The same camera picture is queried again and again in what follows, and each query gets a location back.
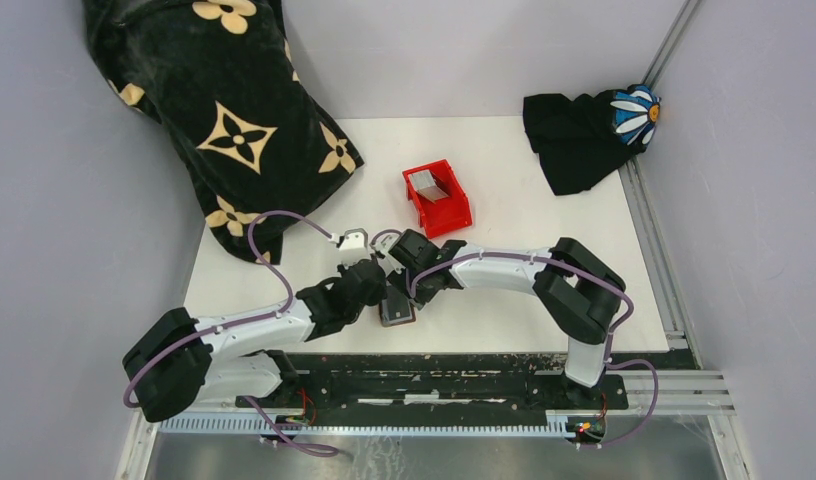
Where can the red plastic bin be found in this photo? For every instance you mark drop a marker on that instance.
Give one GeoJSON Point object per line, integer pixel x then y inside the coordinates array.
{"type": "Point", "coordinates": [441, 204]}

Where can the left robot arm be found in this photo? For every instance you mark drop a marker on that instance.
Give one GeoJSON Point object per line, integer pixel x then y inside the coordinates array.
{"type": "Point", "coordinates": [183, 360]}

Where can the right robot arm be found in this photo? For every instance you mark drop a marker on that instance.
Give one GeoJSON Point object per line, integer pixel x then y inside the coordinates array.
{"type": "Point", "coordinates": [582, 295]}

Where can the black blanket with beige flowers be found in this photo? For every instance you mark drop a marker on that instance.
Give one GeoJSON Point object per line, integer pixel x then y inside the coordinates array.
{"type": "Point", "coordinates": [218, 77]}

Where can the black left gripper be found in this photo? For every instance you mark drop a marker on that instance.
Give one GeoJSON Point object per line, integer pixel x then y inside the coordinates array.
{"type": "Point", "coordinates": [380, 293]}

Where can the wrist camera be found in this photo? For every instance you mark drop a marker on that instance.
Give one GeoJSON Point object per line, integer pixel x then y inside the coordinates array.
{"type": "Point", "coordinates": [352, 245]}
{"type": "Point", "coordinates": [381, 245]}

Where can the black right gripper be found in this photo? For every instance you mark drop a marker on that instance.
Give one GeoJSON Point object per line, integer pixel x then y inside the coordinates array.
{"type": "Point", "coordinates": [419, 297]}

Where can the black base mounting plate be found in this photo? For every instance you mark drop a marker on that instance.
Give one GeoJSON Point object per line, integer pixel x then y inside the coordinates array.
{"type": "Point", "coordinates": [449, 390]}

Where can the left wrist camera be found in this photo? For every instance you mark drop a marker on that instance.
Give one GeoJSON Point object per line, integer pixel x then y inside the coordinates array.
{"type": "Point", "coordinates": [352, 245]}

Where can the aluminium rail frame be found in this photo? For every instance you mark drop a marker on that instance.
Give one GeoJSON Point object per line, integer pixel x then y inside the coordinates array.
{"type": "Point", "coordinates": [663, 415]}

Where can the black cloth with daisy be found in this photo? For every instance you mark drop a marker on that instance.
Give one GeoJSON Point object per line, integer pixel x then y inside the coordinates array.
{"type": "Point", "coordinates": [581, 141]}

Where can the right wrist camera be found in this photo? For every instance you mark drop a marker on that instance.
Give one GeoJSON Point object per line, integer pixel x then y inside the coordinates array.
{"type": "Point", "coordinates": [381, 245]}

